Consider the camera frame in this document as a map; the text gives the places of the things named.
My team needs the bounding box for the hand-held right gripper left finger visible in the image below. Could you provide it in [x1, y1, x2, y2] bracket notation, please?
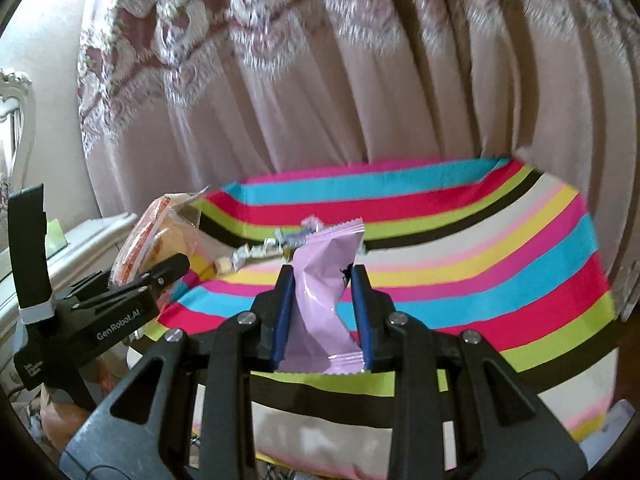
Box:
[60, 264, 296, 480]

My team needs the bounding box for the blue and white patterned packet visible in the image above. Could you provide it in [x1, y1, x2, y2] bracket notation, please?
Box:
[275, 216, 321, 251]

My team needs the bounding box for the green box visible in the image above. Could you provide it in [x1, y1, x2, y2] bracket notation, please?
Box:
[45, 220, 68, 256]

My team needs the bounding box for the plain pink snack packet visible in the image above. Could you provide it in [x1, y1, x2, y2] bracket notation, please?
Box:
[274, 219, 366, 376]

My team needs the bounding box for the orange-yellow bread packet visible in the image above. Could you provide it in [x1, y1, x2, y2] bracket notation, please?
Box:
[110, 187, 211, 291]

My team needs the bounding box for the beige curtain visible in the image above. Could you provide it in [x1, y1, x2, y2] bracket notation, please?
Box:
[75, 0, 640, 321]

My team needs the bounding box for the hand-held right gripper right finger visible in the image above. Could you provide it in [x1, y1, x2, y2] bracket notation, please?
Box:
[350, 262, 588, 480]

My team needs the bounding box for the white cabinet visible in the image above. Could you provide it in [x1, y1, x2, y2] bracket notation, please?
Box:
[0, 212, 138, 341]

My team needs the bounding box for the white ornate mirror frame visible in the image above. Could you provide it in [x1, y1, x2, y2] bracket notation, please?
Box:
[0, 67, 36, 191]

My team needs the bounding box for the striped cloth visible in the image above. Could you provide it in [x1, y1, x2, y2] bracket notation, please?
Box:
[142, 157, 618, 480]

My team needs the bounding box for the person's left hand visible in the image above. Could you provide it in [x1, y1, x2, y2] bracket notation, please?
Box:
[40, 395, 96, 453]

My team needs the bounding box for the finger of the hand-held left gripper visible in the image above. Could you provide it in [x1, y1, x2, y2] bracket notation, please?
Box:
[107, 253, 192, 293]

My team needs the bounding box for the small silver grey packet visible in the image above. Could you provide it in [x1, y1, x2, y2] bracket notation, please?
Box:
[232, 240, 281, 263]

